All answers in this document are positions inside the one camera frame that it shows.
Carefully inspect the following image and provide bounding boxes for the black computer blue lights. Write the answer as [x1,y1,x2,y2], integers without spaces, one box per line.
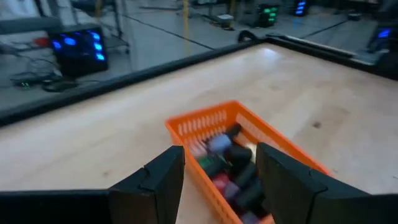
[293,0,310,17]
[368,18,398,74]

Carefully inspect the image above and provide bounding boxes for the black computer tower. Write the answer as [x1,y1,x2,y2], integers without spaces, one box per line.
[49,24,109,78]

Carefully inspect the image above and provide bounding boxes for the purple nail polish bottle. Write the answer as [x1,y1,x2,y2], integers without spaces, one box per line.
[223,182,242,202]

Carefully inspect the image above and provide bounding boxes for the yellow vertical pole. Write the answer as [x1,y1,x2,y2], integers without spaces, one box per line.
[182,0,191,55]

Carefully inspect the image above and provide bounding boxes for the black metal table frame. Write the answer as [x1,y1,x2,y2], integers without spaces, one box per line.
[0,30,398,128]

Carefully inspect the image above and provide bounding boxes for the grey table beam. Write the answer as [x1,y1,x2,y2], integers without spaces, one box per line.
[0,16,64,35]

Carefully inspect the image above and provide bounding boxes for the orange plastic slotted basket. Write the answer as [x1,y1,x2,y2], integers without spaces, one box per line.
[164,100,333,224]

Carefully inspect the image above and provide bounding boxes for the periwinkle nail polish bottle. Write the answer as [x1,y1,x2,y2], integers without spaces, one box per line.
[207,123,243,154]

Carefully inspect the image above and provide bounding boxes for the clear white nail polish bottle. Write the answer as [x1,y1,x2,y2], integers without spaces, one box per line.
[188,141,208,159]

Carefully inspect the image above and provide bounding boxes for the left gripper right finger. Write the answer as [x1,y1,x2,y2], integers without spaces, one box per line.
[256,142,371,224]

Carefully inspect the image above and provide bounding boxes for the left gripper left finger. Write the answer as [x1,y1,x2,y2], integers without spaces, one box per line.
[108,145,187,224]

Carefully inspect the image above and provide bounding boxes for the grey floor box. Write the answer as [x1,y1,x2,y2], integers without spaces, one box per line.
[216,14,234,30]

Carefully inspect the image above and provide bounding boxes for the nude mauve nail polish bottle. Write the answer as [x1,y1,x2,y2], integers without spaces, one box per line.
[241,211,261,224]

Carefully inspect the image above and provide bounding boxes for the black computer green lights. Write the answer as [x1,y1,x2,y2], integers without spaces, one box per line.
[257,2,280,29]

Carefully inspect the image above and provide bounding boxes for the bright green nail polish bottle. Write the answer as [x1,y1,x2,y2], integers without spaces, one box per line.
[198,156,229,178]

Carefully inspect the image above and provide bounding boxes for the coral red nail polish bottle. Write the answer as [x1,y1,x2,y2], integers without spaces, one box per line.
[212,173,231,194]

